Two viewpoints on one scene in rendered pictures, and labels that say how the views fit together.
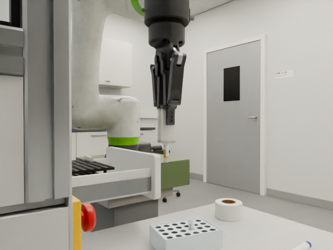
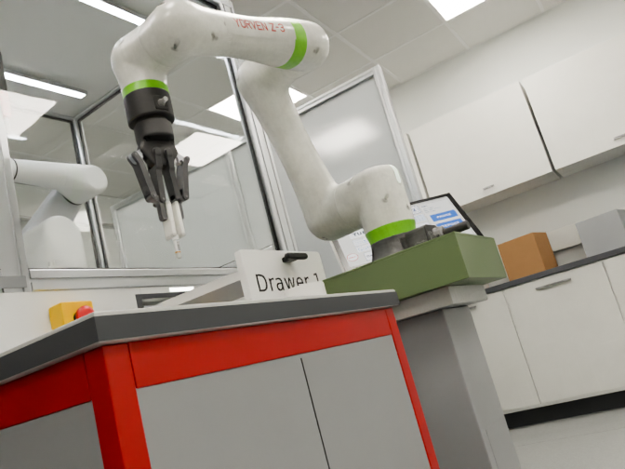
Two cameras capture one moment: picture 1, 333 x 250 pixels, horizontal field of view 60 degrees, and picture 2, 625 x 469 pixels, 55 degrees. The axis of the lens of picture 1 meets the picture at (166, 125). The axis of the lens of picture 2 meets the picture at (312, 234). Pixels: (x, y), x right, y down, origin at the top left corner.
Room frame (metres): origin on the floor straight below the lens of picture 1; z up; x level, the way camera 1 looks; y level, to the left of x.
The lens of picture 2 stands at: (0.39, -1.12, 0.65)
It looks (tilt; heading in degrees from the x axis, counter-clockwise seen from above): 13 degrees up; 67
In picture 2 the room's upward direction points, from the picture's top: 15 degrees counter-clockwise
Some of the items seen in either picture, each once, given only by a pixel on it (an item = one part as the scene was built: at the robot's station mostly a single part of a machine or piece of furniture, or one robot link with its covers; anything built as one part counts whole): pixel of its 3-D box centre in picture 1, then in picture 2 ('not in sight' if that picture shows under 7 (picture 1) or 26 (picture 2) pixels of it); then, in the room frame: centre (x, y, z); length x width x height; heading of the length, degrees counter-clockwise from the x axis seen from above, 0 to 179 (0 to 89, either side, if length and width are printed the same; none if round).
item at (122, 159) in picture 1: (130, 169); (285, 275); (0.82, 0.11, 0.87); 0.29 x 0.02 x 0.11; 36
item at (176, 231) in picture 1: (185, 236); not in sight; (0.58, -0.04, 0.78); 0.12 x 0.08 x 0.04; 114
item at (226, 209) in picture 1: (228, 209); (306, 298); (0.76, -0.16, 0.78); 0.07 x 0.07 x 0.04
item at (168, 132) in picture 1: (168, 125); (167, 221); (0.58, 0.00, 1.00); 0.03 x 0.01 x 0.07; 114
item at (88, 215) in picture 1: (83, 218); (84, 316); (0.41, 0.12, 0.88); 0.04 x 0.03 x 0.04; 36
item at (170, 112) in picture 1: (172, 112); (157, 207); (0.57, -0.01, 1.03); 0.03 x 0.01 x 0.05; 24
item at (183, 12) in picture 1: (168, 13); (151, 111); (0.60, 0.00, 1.23); 0.12 x 0.09 x 0.06; 114
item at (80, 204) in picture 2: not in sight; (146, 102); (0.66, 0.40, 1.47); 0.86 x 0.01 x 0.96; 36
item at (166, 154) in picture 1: (166, 151); (177, 247); (0.59, 0.00, 0.95); 0.01 x 0.01 x 0.05
